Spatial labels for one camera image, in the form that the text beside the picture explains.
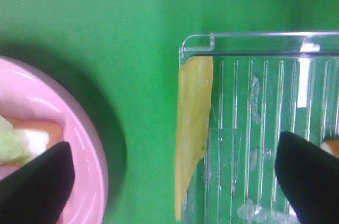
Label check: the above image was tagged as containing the right clear plastic tray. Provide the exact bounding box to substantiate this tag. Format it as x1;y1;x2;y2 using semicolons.
179;32;338;223

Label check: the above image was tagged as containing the pink round plate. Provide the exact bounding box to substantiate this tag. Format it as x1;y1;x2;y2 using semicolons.
1;56;108;223

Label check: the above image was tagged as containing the bread slice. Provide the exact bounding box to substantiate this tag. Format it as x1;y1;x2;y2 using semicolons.
2;118;63;166
320;139;339;158

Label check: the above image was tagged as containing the yellow cheese slice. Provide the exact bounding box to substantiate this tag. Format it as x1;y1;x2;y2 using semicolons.
174;56;213;221

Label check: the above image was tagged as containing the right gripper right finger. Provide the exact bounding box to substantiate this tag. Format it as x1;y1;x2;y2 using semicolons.
274;131;338;223

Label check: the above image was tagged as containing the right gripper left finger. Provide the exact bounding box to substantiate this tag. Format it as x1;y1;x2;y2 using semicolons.
1;142;75;223

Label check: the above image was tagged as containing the green table cloth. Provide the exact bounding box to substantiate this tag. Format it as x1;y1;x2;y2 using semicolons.
1;0;338;223

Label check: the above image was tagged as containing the green lettuce leaf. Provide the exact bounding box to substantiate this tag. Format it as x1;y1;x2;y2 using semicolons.
1;117;31;165

